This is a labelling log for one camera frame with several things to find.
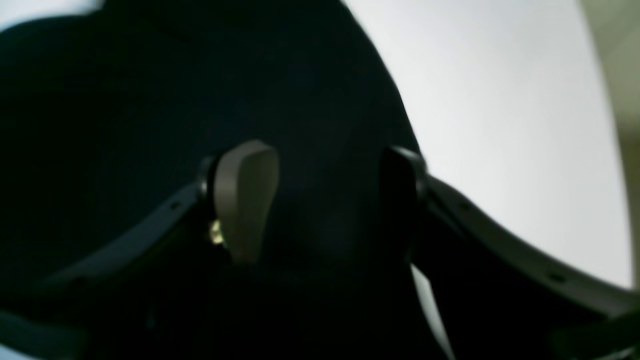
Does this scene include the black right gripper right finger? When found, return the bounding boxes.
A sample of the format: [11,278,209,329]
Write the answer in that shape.
[382,145,640,360]

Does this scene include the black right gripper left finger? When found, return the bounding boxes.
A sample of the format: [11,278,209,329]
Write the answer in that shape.
[1,140,280,360]

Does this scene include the black T-shirt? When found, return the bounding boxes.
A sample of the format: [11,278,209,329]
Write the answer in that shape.
[0,0,446,360]

